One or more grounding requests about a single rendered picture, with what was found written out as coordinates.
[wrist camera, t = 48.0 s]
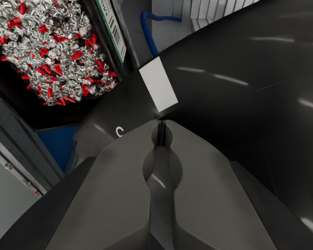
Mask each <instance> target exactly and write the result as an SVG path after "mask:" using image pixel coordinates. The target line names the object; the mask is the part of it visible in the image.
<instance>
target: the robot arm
mask: <svg viewBox="0 0 313 250"><path fill-rule="evenodd" d="M161 135H162V146H163V147H165V148H166V150H167V151H168V152H169V153H170V157H169V174H170V175H171V176H172V177H173V179H174V180H175V182H176V184H177V188H176V189H175V191H174V195H173V206H172V216H171V228H172V241H173V248H174V250H313V233H312V231H311V230H310V229H309V228H308V227H307V226H306V225H305V224H304V223H303V222H302V221H301V220H300V219H299V218H298V217H297V216H296V215H295V214H294V213H293V212H292V211H291V210H290V209H289V208H288V207H287V206H286V205H284V204H283V203H282V202H281V201H280V200H279V199H278V198H277V197H276V196H275V195H274V194H273V193H271V192H270V191H269V190H268V189H267V188H266V187H265V186H264V185H263V184H262V183H261V182H260V181H258V180H257V179H256V178H255V177H254V176H253V175H252V174H251V173H250V172H249V171H248V170H247V169H245V168H244V167H243V166H242V165H241V164H240V163H239V162H238V161H230V160H229V159H228V158H227V157H226V156H225V155H223V154H222V153H221V152H220V151H219V150H218V149H216V148H215V147H214V146H213V145H211V144H210V143H209V142H207V141H206V140H204V139H203V138H201V137H199V136H198V135H196V134H194V133H193V132H191V131H189V130H188V129H186V128H184V127H183V126H181V125H179V124H178V123H176V122H174V121H172V120H164V121H159V120H151V121H149V122H147V123H145V124H143V125H141V126H140V127H138V128H136V129H134V130H132V131H130V132H129V133H127V134H125V135H123V136H121V137H120V138H118V139H116V140H115V141H113V142H112V143H110V144H109V145H107V146H106V147H105V148H104V149H102V150H101V151H100V152H99V153H98V154H97V155H96V156H95V157H87V158H85V159H84V160H83V161H82V162H81V163H80V164H79V165H77V166H76V167H75V168H74V169H73V170H72V171H71V172H70V173H68V174H67V175H66V176H65V177H64V178H63V179H62V180H60V181H59V182H58V183H57V184H56V185H55V186H54V187H52V188H51V189H50V190H49V191H48V192H47V193H46V194H44V195H43V196H42V197H41V198H40V199H39V200H38V201H36V202H35V203H34V204H33V205H32V206H31V207H30V208H29V209H28V210H27V211H26V212H25V213H24V214H22V215H21V217H20V218H19V219H18V220H17V221H16V222H15V223H14V224H13V225H12V226H11V227H10V228H9V229H8V231H7V232H6V233H5V234H4V235H3V236H2V238H1V239H0V250H147V249H148V247H149V240H150V228H151V190H150V189H149V187H148V186H147V184H146V182H147V180H148V178H149V177H150V176H151V175H152V174H153V172H154V151H155V150H156V149H157V147H158V146H160V137H161Z"/></svg>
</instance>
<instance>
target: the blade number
mask: <svg viewBox="0 0 313 250"><path fill-rule="evenodd" d="M107 129H108V131H109V132H110V134H111V135H112V137H113V138H114V140H116V139H118V138H120V137H121V136H123V135H125V134H127V133H129V132H130V129H129V127H128V126H127V124H126V122H125V121H124V119H123V117H122V116H121V117H120V118H119V119H118V120H116V121H115V122H114V123H113V124H112V125H111V126H109V127H108V128H107Z"/></svg>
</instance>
